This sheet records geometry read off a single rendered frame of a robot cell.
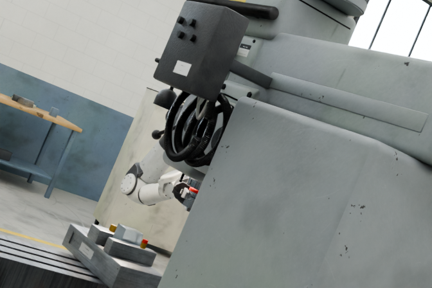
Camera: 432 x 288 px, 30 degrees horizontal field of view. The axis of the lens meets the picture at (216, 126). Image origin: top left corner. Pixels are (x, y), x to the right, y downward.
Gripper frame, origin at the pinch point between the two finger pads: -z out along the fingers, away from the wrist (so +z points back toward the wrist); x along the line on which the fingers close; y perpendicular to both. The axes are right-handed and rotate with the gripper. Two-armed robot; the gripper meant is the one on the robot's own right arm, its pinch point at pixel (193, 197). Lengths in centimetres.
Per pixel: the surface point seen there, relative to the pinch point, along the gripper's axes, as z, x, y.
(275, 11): -43, -8, -56
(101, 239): -19.7, -23.1, 18.8
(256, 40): -36, -8, -48
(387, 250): -98, 21, -14
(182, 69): -59, -26, -32
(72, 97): 779, -42, 15
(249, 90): -42, -5, -35
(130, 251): -25.7, -15.2, 18.0
